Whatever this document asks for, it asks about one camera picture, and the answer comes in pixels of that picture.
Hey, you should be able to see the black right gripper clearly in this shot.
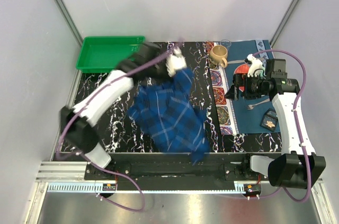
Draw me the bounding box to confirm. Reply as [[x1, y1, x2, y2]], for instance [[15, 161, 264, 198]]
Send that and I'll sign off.
[[224, 73, 268, 101]]

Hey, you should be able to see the blue plaid shirt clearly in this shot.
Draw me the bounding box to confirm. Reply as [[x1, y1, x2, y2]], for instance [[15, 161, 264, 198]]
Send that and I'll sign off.
[[128, 68, 209, 164]]

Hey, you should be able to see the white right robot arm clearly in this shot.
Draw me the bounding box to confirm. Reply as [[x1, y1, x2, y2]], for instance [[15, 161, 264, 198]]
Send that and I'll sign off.
[[225, 55, 326, 189]]

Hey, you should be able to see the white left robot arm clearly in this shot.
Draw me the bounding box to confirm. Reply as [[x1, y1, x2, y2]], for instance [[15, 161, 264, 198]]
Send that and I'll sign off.
[[59, 42, 173, 180]]

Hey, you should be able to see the black brooch box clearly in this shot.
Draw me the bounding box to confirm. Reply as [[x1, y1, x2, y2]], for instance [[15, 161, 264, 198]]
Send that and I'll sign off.
[[260, 109, 278, 132]]

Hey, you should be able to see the gold flower brooch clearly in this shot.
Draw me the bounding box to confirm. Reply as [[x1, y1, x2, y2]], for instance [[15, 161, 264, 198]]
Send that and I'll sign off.
[[266, 121, 275, 128]]

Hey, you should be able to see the silver fork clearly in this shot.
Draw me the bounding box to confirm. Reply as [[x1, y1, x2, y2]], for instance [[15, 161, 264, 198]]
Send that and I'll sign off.
[[246, 98, 270, 110]]

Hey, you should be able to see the blue patterned placemat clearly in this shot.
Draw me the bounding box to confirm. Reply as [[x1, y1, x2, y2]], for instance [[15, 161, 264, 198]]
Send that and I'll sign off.
[[209, 39, 280, 135]]

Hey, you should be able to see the red and teal plate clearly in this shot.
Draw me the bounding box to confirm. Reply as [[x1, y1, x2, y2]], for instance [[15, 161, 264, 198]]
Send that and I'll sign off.
[[233, 64, 249, 96]]

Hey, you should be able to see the beige ceramic mug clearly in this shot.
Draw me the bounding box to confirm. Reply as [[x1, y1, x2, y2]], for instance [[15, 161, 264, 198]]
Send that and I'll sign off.
[[209, 45, 228, 68]]

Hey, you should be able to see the clear glass cup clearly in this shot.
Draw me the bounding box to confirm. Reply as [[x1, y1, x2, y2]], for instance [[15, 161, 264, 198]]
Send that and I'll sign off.
[[220, 39, 231, 49]]

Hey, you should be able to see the green plastic tray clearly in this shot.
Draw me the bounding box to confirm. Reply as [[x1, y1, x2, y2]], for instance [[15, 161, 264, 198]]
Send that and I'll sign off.
[[76, 35, 145, 74]]

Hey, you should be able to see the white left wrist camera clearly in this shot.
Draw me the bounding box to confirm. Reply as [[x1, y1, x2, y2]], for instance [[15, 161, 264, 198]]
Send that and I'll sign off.
[[166, 49, 187, 77]]

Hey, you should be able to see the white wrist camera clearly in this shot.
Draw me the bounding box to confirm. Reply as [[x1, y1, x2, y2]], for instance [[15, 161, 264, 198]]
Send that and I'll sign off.
[[166, 49, 187, 77], [246, 54, 265, 77]]

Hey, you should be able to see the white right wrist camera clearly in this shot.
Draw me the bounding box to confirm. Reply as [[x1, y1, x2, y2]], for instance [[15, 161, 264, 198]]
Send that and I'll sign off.
[[246, 54, 265, 77]]

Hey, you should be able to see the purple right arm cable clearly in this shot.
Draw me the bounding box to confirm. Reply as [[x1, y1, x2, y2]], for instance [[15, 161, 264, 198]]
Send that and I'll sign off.
[[250, 49, 317, 202]]

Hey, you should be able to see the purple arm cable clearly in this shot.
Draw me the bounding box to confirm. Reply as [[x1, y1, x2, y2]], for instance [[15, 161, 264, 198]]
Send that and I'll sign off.
[[56, 37, 185, 212], [250, 49, 317, 202]]

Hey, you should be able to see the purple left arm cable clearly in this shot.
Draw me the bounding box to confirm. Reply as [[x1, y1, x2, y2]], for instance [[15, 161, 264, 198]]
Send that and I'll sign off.
[[56, 37, 185, 212]]

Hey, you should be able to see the aluminium frame rail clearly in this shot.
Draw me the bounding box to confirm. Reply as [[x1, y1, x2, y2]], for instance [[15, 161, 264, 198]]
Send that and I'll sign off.
[[35, 162, 325, 194]]

